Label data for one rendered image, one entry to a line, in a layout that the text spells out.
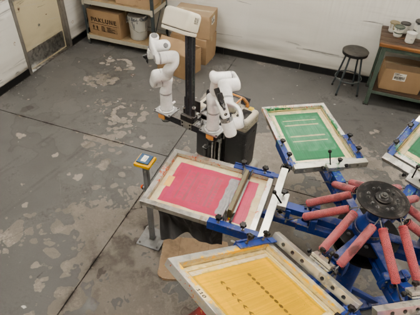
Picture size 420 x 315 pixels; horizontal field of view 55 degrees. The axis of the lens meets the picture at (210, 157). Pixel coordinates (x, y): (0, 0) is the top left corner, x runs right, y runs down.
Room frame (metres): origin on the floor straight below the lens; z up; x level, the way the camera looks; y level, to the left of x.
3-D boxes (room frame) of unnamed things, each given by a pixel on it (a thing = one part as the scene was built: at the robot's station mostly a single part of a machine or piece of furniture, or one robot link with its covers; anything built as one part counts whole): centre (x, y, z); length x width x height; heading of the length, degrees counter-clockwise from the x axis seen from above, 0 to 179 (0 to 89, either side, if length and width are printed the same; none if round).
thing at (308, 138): (2.49, -0.83, 1.05); 1.08 x 0.61 x 0.23; 11
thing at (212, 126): (2.44, -0.02, 1.21); 0.16 x 0.13 x 0.15; 149
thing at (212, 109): (2.43, -0.02, 1.37); 0.13 x 0.10 x 0.16; 103
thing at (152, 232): (2.24, 0.49, 0.48); 0.22 x 0.22 x 0.96; 71
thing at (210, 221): (1.60, -0.15, 0.98); 0.30 x 0.05 x 0.07; 71
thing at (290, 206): (1.76, -0.54, 1.02); 0.17 x 0.06 x 0.05; 71
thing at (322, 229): (1.80, -0.42, 0.89); 1.24 x 0.06 x 0.06; 71
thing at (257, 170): (2.13, -0.32, 0.98); 0.30 x 0.05 x 0.07; 71
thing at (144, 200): (1.94, -0.01, 0.97); 0.79 x 0.58 x 0.04; 71
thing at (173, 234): (1.76, 0.11, 0.74); 0.46 x 0.04 x 0.42; 71
